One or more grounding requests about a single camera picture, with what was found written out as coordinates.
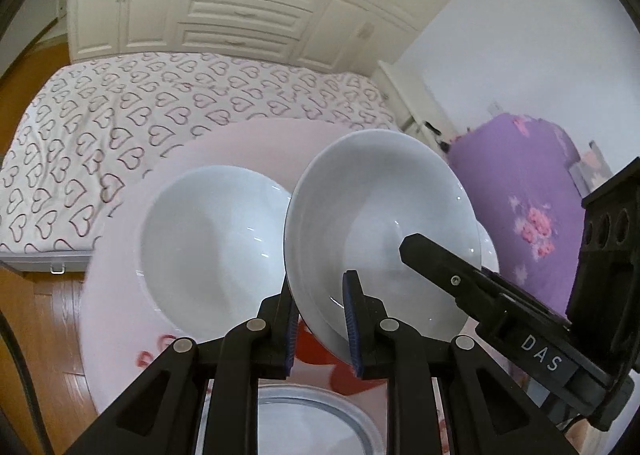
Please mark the white nightstand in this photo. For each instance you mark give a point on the white nightstand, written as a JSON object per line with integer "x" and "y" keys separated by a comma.
{"x": 405, "y": 90}

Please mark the white bed frame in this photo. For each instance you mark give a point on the white bed frame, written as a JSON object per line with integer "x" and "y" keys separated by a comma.
{"x": 30, "y": 262}

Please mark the white plate grey band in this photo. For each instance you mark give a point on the white plate grey band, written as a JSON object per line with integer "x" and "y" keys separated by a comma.
{"x": 310, "y": 420}

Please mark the round pink table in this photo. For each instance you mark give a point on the round pink table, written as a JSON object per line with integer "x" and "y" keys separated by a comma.
{"x": 120, "y": 310}

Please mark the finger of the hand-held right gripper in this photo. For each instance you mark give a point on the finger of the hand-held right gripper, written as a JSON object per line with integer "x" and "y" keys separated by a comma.
{"x": 440, "y": 270}

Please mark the small white bowl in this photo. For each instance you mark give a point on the small white bowl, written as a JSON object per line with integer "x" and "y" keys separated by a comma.
{"x": 380, "y": 215}
{"x": 489, "y": 250}

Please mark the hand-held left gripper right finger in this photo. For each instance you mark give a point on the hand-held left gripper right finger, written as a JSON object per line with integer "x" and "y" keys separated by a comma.
{"x": 352, "y": 330}

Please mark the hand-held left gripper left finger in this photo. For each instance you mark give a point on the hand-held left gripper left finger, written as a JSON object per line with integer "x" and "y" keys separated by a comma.
{"x": 289, "y": 340}

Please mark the large white bowl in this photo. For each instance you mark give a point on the large white bowl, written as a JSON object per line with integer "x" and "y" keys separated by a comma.
{"x": 210, "y": 245}

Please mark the purple floral cover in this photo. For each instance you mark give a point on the purple floral cover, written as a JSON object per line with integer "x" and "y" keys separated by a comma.
{"x": 510, "y": 175}

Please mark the bed with heart-pattern sheet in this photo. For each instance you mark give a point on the bed with heart-pattern sheet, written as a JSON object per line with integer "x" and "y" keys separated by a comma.
{"x": 100, "y": 135}

